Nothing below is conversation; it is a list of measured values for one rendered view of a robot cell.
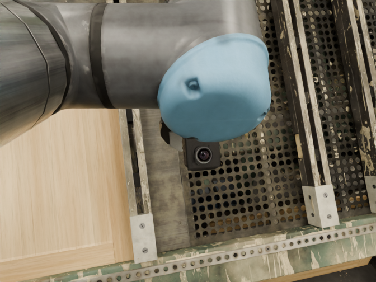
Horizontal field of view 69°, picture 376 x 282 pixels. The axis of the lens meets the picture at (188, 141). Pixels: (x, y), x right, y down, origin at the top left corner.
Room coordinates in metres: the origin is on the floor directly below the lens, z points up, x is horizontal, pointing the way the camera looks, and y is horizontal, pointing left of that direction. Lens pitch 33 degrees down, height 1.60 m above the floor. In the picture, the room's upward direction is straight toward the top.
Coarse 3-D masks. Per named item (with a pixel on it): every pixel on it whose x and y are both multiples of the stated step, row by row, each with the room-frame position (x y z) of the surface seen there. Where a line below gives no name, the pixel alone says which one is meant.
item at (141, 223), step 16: (112, 0) 0.90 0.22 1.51; (128, 112) 0.70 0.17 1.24; (128, 128) 0.70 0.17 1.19; (128, 144) 0.64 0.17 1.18; (128, 160) 0.61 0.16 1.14; (144, 160) 0.61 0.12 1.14; (128, 176) 0.58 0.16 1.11; (144, 176) 0.58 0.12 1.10; (128, 192) 0.55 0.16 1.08; (144, 192) 0.56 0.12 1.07; (144, 208) 0.53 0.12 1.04; (144, 224) 0.50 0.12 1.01; (144, 240) 0.48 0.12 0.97; (144, 256) 0.45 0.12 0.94
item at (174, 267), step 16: (368, 224) 0.59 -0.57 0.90; (288, 240) 0.53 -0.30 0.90; (304, 240) 0.53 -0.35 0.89; (320, 240) 0.54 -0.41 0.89; (208, 256) 0.48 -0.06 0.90; (224, 256) 0.48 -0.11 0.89; (240, 256) 0.48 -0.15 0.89; (128, 272) 0.43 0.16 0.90; (144, 272) 0.43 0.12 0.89; (160, 272) 0.43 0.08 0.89
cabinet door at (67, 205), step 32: (32, 128) 0.67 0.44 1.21; (64, 128) 0.69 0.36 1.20; (96, 128) 0.70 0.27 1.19; (0, 160) 0.61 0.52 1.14; (32, 160) 0.62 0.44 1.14; (64, 160) 0.63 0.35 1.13; (96, 160) 0.64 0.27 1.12; (0, 192) 0.55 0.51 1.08; (32, 192) 0.56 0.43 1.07; (64, 192) 0.57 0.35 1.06; (96, 192) 0.58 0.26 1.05; (0, 224) 0.50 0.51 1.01; (32, 224) 0.51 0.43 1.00; (64, 224) 0.51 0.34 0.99; (96, 224) 0.52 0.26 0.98; (128, 224) 0.53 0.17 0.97; (0, 256) 0.45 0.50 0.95; (32, 256) 0.45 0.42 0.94; (64, 256) 0.46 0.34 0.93; (96, 256) 0.47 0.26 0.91; (128, 256) 0.48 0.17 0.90
